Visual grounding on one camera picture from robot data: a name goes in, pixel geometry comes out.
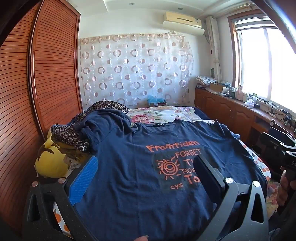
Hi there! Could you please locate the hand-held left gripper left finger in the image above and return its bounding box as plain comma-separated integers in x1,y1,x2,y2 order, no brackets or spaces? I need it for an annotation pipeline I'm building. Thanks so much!
22,154,100,241

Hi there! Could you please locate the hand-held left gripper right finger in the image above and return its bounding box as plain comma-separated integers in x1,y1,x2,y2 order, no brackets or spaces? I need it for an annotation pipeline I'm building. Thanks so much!
194,155,270,241

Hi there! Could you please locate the navy printed t-shirt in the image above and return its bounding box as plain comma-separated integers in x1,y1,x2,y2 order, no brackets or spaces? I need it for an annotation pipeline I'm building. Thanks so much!
73,119,267,241

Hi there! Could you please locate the person's right hand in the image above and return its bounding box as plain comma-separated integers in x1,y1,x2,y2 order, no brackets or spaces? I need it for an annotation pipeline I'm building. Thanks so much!
276,166,296,207

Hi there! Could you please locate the orange fruit print sheet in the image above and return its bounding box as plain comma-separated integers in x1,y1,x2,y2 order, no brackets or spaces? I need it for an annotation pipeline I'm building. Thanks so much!
52,138,279,241

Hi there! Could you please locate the yellow plush toy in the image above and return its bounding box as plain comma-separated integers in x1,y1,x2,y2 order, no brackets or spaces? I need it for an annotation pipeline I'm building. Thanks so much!
34,132,80,178

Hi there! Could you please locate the long wooden cabinet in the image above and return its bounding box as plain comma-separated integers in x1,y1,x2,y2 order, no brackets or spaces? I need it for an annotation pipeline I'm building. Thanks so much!
194,87,296,153

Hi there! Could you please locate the plain navy garment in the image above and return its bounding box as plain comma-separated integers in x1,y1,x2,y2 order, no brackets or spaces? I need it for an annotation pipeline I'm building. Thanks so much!
69,109,132,149

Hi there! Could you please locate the navy bed blanket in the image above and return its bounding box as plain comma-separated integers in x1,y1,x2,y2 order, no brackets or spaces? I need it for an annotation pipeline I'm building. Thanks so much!
192,107,218,123

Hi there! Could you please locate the pink bottle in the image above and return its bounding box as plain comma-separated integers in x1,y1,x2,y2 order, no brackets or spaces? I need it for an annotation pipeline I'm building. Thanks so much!
235,85,245,101

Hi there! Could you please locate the floral blanket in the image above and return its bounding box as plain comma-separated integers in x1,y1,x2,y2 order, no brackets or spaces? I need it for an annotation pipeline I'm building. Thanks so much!
126,105,197,127

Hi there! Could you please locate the cardboard box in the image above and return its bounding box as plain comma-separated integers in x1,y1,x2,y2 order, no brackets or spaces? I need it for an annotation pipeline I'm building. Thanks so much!
209,83,224,94

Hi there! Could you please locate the window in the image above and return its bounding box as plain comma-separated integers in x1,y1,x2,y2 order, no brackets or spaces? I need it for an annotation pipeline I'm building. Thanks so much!
228,13,296,116

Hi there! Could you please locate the stack of folded cloths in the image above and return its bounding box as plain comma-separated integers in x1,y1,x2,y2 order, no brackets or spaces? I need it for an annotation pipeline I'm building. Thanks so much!
195,75,218,90

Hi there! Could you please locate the tied beige window curtain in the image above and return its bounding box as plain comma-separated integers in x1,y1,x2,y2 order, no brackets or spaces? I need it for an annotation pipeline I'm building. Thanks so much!
205,16,222,84

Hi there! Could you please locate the sheer circle-patterned curtain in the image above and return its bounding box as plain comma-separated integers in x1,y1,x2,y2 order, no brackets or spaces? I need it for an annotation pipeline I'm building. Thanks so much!
78,33,194,111

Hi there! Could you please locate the dark ring-patterned cloth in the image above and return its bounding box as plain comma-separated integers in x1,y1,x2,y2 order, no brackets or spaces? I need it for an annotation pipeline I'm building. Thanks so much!
50,100,130,153

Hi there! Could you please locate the wall air conditioner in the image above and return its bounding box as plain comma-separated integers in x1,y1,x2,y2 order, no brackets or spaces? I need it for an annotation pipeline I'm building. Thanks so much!
162,11,205,36

